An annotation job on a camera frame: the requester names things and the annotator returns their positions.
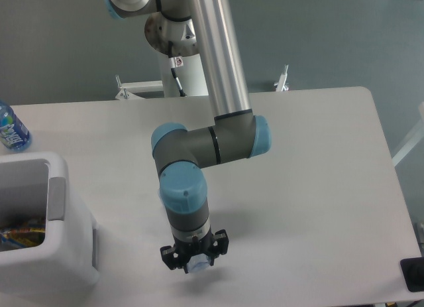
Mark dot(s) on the colourful snack wrappers in bin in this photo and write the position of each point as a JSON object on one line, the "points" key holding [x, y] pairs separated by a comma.
{"points": [[24, 234]]}

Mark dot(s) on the black device at table edge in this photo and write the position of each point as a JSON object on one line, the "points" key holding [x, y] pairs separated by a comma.
{"points": [[412, 269]]}

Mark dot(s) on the white table leg frame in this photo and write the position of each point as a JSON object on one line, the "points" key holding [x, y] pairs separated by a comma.
{"points": [[413, 137]]}

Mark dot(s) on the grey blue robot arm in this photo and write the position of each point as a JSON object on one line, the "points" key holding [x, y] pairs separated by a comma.
{"points": [[181, 155]]}

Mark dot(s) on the white pedestal foot bracket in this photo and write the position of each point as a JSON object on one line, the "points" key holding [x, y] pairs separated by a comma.
{"points": [[139, 90]]}

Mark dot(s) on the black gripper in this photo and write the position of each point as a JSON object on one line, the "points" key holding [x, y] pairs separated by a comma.
{"points": [[178, 255]]}

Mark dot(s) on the clear plastic bottle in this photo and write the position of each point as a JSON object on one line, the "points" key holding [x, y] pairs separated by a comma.
{"points": [[198, 263]]}

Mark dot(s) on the white trash can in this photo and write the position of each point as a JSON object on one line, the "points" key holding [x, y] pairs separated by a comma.
{"points": [[48, 234]]}

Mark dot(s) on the blue labelled drink bottle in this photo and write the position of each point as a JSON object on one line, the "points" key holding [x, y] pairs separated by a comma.
{"points": [[14, 134]]}

